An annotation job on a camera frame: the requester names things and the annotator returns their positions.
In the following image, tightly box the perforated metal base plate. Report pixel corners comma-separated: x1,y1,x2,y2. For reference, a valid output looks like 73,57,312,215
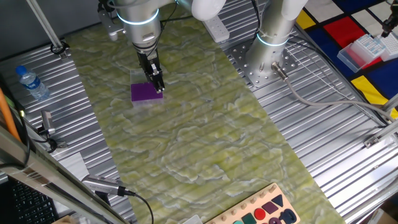
229,39,299,88

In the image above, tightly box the wooden shape puzzle board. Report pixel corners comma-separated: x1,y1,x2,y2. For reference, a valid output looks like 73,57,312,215
205,182,301,224

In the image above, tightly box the black camera cable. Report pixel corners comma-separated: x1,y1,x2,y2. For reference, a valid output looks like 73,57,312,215
124,189,155,224

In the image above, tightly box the slanted aluminium post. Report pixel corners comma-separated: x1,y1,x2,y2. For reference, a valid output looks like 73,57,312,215
26,0,70,60

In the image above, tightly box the clear plastic water bottle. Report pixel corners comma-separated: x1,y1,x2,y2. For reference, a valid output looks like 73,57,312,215
15,65,50,101

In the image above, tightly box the red circle puzzle piece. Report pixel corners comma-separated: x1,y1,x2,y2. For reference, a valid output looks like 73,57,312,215
254,207,267,221

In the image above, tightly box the navy oblong puzzle piece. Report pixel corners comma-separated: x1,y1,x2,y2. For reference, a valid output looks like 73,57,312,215
279,208,297,224

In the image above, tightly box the brown cardboard box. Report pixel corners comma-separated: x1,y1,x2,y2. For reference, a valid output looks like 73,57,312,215
369,208,398,224

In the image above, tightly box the thick black cable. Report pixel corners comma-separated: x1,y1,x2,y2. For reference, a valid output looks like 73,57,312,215
17,108,32,169

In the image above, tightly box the colourful checkered cloth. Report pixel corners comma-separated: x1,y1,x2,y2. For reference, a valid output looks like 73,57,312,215
295,0,398,121

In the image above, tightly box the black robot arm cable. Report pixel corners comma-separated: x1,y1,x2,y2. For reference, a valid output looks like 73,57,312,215
154,0,195,60

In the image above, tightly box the wide aluminium frame beam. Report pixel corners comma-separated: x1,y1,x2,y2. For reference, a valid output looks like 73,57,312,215
0,124,129,224

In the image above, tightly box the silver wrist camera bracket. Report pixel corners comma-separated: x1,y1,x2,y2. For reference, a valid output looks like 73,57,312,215
98,1,126,42

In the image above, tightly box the orange pole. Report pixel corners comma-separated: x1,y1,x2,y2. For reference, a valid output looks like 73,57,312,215
0,88,21,142

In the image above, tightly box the clear-lidded white tip box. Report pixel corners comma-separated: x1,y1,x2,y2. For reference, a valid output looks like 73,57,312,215
336,33,387,73

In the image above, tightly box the slim aluminium extrusion rail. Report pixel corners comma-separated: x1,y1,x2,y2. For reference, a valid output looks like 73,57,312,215
363,93,398,149

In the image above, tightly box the black AG-95 gripper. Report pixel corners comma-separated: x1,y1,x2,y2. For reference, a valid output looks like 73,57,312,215
136,49,165,94

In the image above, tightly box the white plastic container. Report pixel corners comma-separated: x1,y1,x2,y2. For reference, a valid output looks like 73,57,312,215
183,214,203,224

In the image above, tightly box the navy triangle puzzle piece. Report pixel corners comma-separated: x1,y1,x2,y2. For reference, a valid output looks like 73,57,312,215
271,194,284,208

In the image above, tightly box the gray cable with metal connector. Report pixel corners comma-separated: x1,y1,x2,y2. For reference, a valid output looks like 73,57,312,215
271,61,396,123

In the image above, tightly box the black computer keyboard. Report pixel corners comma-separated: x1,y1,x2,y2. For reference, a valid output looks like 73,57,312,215
11,179,60,224

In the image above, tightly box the long silver depth camera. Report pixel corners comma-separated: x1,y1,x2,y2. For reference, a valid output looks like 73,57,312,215
81,174,127,197

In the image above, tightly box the white power strip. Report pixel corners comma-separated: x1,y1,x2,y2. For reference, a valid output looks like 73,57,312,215
201,15,231,44

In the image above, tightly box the small silver camera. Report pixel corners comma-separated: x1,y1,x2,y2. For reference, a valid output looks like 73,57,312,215
37,110,57,136

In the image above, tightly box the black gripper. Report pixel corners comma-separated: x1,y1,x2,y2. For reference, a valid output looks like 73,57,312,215
381,0,398,39

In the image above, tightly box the green marble pattern mat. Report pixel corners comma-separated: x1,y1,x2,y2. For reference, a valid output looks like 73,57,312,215
65,0,346,224

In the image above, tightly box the purple square puzzle piece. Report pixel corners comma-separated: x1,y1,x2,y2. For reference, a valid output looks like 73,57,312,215
261,201,279,215

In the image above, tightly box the white paper sheet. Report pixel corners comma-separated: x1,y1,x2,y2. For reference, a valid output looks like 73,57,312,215
58,152,90,182

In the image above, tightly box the purple pipette tip box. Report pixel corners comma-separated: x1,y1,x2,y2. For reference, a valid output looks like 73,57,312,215
129,68,165,108

